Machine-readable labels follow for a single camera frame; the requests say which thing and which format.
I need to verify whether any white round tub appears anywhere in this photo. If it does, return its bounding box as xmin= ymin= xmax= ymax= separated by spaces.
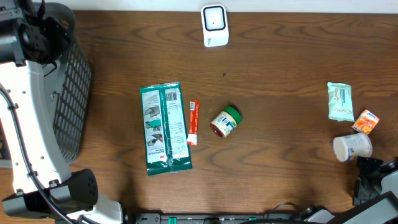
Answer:
xmin=332 ymin=133 xmax=373 ymax=162

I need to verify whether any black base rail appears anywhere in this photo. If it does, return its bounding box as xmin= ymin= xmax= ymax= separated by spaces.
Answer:
xmin=134 ymin=213 xmax=301 ymax=224

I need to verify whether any grey plastic shopping basket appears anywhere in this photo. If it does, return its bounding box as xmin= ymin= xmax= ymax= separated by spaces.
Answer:
xmin=0 ymin=2 xmax=93 ymax=169

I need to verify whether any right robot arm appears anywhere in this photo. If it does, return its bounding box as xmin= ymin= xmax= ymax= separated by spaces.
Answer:
xmin=295 ymin=157 xmax=397 ymax=223

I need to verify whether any white barcode scanner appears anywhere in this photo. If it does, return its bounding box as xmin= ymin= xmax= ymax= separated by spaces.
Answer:
xmin=201 ymin=4 xmax=229 ymax=47

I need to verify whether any green lid jar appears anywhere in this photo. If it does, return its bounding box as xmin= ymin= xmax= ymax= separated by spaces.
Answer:
xmin=210 ymin=106 xmax=243 ymax=138

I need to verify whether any green white wipes pack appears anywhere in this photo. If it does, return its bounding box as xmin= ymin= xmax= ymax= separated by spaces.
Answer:
xmin=327 ymin=82 xmax=354 ymax=122

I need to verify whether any red snack package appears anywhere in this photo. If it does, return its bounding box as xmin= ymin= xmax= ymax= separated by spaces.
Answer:
xmin=187 ymin=100 xmax=200 ymax=146

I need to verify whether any orange Kleenex tissue pack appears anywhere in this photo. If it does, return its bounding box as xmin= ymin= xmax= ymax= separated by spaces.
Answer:
xmin=351 ymin=110 xmax=380 ymax=135

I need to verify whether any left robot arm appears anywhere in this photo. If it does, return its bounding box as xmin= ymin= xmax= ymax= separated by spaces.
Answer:
xmin=1 ymin=0 xmax=129 ymax=223

